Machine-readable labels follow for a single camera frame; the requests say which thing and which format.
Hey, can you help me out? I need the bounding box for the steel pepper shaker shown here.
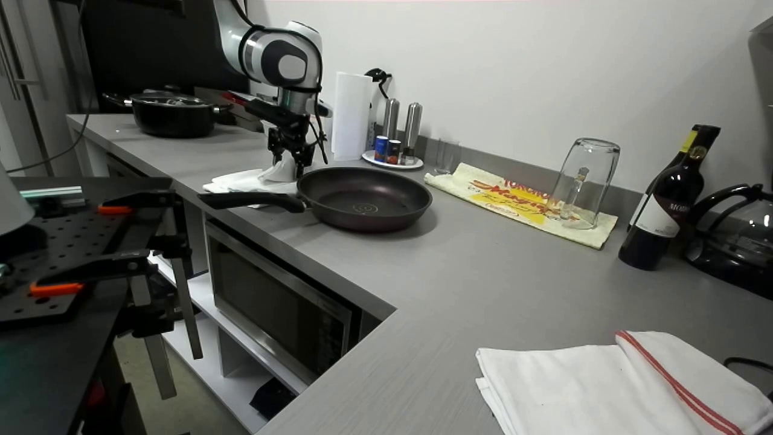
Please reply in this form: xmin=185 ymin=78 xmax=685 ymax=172
xmin=404 ymin=101 xmax=423 ymax=149

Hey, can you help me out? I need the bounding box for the orange handled clamp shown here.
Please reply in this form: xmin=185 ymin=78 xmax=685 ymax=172
xmin=25 ymin=251 xmax=149 ymax=300
xmin=92 ymin=191 xmax=176 ymax=219

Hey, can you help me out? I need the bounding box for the black frying pan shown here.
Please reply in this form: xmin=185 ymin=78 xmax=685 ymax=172
xmin=199 ymin=166 xmax=431 ymax=235

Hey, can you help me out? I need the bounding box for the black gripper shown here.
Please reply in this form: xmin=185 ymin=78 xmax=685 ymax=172
xmin=245 ymin=96 xmax=327 ymax=176

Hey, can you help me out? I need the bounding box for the upside-down clear glass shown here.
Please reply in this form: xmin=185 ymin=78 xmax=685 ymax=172
xmin=551 ymin=138 xmax=620 ymax=229

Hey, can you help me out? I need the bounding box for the wine bottle with green label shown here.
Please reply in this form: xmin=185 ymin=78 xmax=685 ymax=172
xmin=617 ymin=122 xmax=720 ymax=270

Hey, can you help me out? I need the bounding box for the steel salt shaker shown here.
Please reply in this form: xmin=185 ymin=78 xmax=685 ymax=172
xmin=381 ymin=100 xmax=401 ymax=139

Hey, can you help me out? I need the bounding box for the built-in microwave oven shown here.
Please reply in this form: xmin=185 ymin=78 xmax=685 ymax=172
xmin=204 ymin=219 xmax=360 ymax=385

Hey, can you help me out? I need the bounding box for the black cooking pot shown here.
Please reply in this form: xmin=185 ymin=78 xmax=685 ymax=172
xmin=131 ymin=90 xmax=215 ymax=138

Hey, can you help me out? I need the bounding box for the black perforated mounting board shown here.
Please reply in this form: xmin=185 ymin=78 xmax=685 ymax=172
xmin=0 ymin=211 xmax=149 ymax=329

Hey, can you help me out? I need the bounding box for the white paper towel roll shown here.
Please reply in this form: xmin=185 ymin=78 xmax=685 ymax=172
xmin=330 ymin=72 xmax=370 ymax=161

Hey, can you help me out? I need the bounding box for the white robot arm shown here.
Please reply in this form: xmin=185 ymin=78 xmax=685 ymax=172
xmin=212 ymin=0 xmax=323 ymax=173

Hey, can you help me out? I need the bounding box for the white plate with small jars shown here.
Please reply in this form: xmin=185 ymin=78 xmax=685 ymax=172
xmin=361 ymin=136 xmax=423 ymax=172

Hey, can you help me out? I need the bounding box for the white towel with red stripes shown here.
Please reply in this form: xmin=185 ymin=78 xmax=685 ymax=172
xmin=476 ymin=332 xmax=773 ymax=435

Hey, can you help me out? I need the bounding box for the white and blue towel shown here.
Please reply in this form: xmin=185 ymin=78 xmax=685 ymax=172
xmin=204 ymin=153 xmax=296 ymax=193

